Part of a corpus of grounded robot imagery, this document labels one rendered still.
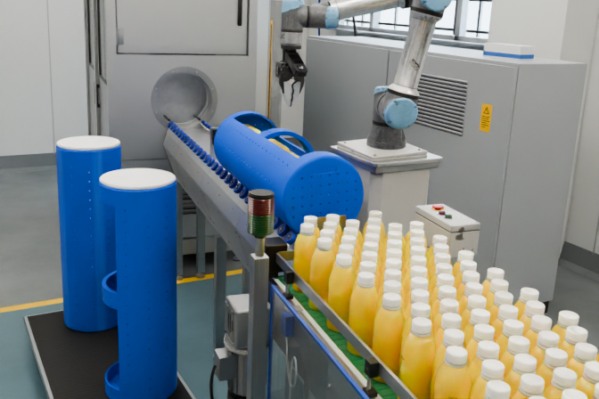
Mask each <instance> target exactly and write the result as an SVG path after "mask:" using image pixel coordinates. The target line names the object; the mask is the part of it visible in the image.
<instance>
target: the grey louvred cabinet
mask: <svg viewBox="0 0 599 399"><path fill-rule="evenodd" d="M404 45H405V42H404V41H396V40H389V39H381V38H373V37H334V36H308V38H307V52H306V67H307V69H308V73H307V75H306V76H305V92H304V111H303V132H302V137H304V138H305V139H306V140H307V141H308V142H309V143H310V145H311V146H312V148H313V150H314V151H327V152H330V153H333V154H334V151H331V146H334V145H338V142H344V141H354V140H362V139H367V136H368V135H369V132H370V130H371V127H372V124H373V94H374V89H375V87H377V86H390V85H392V84H393V83H394V80H395V76H396V74H397V70H398V65H399V62H400V58H401V55H402V52H403V49H404ZM586 73H587V63H583V62H575V61H561V60H553V59H546V58H538V57H534V59H533V61H515V60H507V59H498V58H490V57H483V51H478V50H471V49H463V48H455V47H448V46H441V45H430V47H429V51H428V53H427V56H426V60H425V63H424V65H423V71H422V75H421V77H420V80H419V84H418V86H417V91H418V93H419V99H418V102H417V105H416V106H417V109H418V115H417V119H416V121H415V122H414V123H413V124H412V125H411V126H410V127H408V128H405V129H403V130H404V134H405V138H406V143H409V144H411V145H413V146H416V147H418V148H421V149H423V150H426V151H428V152H429V153H431V154H434V155H437V156H440V157H442V161H441V162H439V166H438V167H435V168H431V169H430V178H429V188H428V198H427V205H435V204H444V205H446V206H448V207H450V208H452V209H453V210H455V211H457V212H459V213H461V214H463V215H465V216H468V217H470V218H471V219H473V220H475V221H476V222H478V223H480V233H479V241H478V248H477V255H476V256H474V257H473V262H475V263H476V264H477V268H476V270H477V273H479V274H480V284H482V283H483V282H484V281H485V280H486V277H487V276H488V275H487V273H488V268H499V269H502V270H503V271H504V272H505V274H504V281H507V282H508V284H509V285H508V292H509V293H511V294H512V295H513V302H512V304H513V306H514V305H515V303H516V302H517V301H518V300H520V299H519V297H520V296H521V289H522V288H532V289H536V290H537V291H538V292H539V294H538V299H537V300H538V302H541V303H543V304H544V305H545V311H544V314H546V313H547V309H548V303H549V301H550V300H553V296H554V284H555V278H556V273H557V266H558V260H559V254H560V248H561V242H562V230H563V225H564V218H565V212H566V206H567V200H568V194H569V188H570V177H571V170H572V164H573V158H574V152H575V146H576V140H577V133H578V123H579V116H580V110H581V103H582V98H583V92H584V85H585V79H586Z"/></svg>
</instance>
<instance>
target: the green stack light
mask: <svg viewBox="0 0 599 399"><path fill-rule="evenodd" d="M274 220H275V213H273V214H272V215H270V216H254V215H251V214H249V213H248V220H247V233H249V234H251V235H254V236H268V235H271V234H272V233H273V232H274Z"/></svg>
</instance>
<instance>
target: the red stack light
mask: <svg viewBox="0 0 599 399"><path fill-rule="evenodd" d="M274 212H275V197H273V198H272V199H253V198H251V197H250V196H248V213H249V214H251V215H254V216H270V215H272V214H273V213H274Z"/></svg>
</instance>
